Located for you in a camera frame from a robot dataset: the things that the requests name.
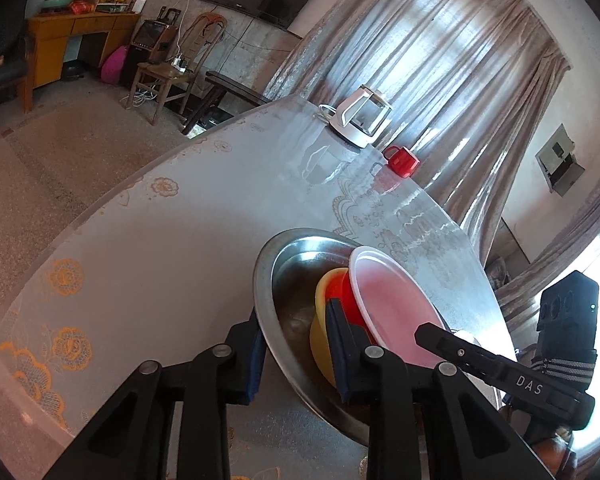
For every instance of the black leather armchair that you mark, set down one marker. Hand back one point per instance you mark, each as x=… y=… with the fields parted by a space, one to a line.
x=0 y=35

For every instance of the orange wooden desk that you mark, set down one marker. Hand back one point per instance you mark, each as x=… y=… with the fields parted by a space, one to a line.
x=50 y=55

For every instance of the white electric glass kettle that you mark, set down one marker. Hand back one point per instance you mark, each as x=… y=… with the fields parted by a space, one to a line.
x=352 y=127

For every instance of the dark wooden bench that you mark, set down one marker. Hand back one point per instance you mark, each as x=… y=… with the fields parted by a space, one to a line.
x=230 y=90

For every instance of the wall electrical panel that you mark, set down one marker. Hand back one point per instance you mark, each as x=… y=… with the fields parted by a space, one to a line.
x=560 y=160

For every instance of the brown wooden chair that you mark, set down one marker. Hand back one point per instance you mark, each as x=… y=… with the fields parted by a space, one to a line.
x=160 y=77

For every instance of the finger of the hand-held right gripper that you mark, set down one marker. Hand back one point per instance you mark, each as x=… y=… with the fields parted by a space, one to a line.
x=455 y=352

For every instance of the small white box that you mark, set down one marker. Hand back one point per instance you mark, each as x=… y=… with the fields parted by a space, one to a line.
x=137 y=5

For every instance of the person's right hand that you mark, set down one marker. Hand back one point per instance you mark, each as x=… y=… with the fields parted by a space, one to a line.
x=555 y=455

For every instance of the pink bag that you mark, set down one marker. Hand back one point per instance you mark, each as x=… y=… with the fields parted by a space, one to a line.
x=114 y=65

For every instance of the red mug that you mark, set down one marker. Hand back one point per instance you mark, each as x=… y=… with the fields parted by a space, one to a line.
x=404 y=162

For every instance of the yellow plastic bowl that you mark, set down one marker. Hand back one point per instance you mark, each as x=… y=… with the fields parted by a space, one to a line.
x=322 y=342

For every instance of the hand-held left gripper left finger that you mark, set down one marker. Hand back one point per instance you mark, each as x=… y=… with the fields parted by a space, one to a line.
x=255 y=365

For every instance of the grey sheer curtain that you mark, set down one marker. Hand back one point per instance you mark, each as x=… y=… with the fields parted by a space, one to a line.
x=555 y=255
x=405 y=50

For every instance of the stainless steel bowl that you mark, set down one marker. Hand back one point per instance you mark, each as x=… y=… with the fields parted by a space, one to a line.
x=290 y=270

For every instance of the red plastic bowl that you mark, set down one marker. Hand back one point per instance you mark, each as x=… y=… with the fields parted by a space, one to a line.
x=395 y=300

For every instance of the black portable speaker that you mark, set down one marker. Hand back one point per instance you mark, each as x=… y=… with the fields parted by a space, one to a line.
x=147 y=35

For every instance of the grey cloth bundle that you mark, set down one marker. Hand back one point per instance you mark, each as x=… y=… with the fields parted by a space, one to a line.
x=497 y=272

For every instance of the green ceramic dish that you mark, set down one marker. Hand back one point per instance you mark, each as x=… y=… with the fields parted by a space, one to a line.
x=55 y=4

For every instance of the white power strip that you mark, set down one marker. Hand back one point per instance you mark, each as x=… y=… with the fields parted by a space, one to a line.
x=180 y=65

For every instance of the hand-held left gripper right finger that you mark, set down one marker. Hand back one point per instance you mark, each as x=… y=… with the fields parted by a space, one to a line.
x=339 y=355

